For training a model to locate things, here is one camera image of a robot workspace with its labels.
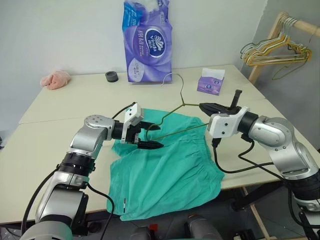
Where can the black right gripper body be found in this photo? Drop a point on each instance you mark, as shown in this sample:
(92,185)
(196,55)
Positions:
(231,110)

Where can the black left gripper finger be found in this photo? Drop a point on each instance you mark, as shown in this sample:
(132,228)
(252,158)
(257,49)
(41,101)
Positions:
(151,126)
(151,145)

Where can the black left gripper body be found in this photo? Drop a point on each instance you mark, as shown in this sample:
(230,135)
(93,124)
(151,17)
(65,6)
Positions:
(132,135)

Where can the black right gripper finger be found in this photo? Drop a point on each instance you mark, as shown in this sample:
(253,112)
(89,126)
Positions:
(212,108)
(237,98)

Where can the green shorts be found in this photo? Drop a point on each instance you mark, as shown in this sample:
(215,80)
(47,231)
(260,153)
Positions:
(162,170)

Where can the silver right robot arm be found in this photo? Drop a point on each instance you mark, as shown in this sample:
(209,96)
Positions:
(275,135)

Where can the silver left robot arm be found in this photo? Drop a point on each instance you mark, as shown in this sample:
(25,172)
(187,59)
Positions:
(90,140)

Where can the purple tissue pack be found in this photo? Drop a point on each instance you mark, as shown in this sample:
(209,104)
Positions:
(208,85)

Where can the light wooden clothes rack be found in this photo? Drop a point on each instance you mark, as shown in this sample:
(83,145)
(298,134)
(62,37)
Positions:
(265,50)

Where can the black tape roll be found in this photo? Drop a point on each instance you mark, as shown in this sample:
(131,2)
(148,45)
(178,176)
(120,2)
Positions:
(111,77)

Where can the purple toilet paper pack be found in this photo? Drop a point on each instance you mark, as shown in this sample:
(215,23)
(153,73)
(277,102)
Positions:
(147,45)

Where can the black metal stand bar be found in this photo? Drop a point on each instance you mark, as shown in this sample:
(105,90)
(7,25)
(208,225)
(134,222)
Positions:
(255,196)

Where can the pink plush cloth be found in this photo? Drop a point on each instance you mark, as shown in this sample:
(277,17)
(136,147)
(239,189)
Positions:
(56,79)

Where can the dark rounded shape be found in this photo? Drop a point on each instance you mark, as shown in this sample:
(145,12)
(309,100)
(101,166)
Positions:
(202,227)

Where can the light wooden slat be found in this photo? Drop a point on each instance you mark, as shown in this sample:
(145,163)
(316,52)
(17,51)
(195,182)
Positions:
(257,217)

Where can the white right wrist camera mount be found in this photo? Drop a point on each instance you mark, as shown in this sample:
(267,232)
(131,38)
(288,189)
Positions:
(225,125)

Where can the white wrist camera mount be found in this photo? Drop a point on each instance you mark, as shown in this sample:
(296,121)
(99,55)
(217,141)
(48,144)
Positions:
(131,113)
(225,125)

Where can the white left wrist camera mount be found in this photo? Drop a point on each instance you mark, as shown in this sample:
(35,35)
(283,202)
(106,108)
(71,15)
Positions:
(131,113)

